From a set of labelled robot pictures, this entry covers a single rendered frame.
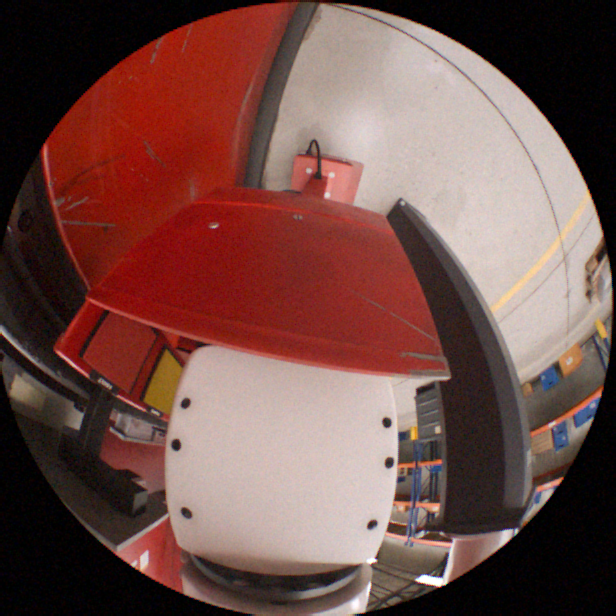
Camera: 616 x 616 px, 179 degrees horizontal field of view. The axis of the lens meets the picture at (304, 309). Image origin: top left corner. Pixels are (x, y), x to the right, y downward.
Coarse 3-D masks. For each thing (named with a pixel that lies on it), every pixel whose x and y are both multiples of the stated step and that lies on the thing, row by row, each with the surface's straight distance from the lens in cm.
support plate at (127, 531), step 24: (24, 432) 39; (48, 432) 45; (48, 456) 36; (48, 480) 30; (72, 480) 33; (72, 504) 28; (96, 504) 30; (96, 528) 26; (120, 528) 28; (144, 528) 29
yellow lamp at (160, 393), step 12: (168, 360) 17; (156, 372) 16; (168, 372) 17; (180, 372) 19; (156, 384) 16; (168, 384) 18; (144, 396) 16; (156, 396) 17; (168, 396) 18; (168, 408) 19
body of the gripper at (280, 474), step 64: (192, 384) 9; (256, 384) 8; (320, 384) 8; (384, 384) 10; (192, 448) 8; (256, 448) 7; (320, 448) 8; (384, 448) 9; (192, 512) 9; (256, 512) 8; (320, 512) 8; (384, 512) 9; (256, 576) 9; (320, 576) 9
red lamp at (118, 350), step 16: (112, 320) 12; (128, 320) 13; (96, 336) 11; (112, 336) 12; (128, 336) 13; (144, 336) 14; (96, 352) 12; (112, 352) 12; (128, 352) 13; (144, 352) 14; (96, 368) 12; (112, 368) 13; (128, 368) 14; (128, 384) 14
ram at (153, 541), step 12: (156, 492) 123; (156, 528) 117; (144, 540) 108; (156, 540) 123; (120, 552) 91; (132, 552) 101; (144, 552) 113; (156, 552) 129; (156, 564) 136; (156, 576) 144
